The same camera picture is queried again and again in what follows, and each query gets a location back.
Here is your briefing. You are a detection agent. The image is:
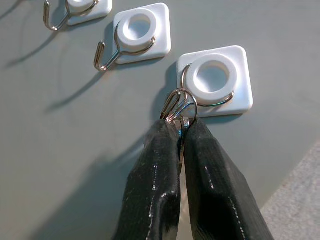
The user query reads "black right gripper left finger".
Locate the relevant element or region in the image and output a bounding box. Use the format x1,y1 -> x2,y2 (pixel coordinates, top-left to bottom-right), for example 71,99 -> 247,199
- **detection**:
113,119 -> 182,240

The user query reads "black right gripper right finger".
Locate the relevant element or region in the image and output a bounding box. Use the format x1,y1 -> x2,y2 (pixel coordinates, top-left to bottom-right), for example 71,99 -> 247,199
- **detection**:
183,118 -> 275,240

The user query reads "silver key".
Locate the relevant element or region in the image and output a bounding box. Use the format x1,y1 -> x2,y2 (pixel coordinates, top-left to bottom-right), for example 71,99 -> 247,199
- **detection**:
159,88 -> 199,173

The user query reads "white square adhesive wire hook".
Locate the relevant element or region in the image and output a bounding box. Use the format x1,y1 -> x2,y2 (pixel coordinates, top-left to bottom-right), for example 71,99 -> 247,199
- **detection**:
93,2 -> 173,73
159,45 -> 254,119
43,0 -> 113,32

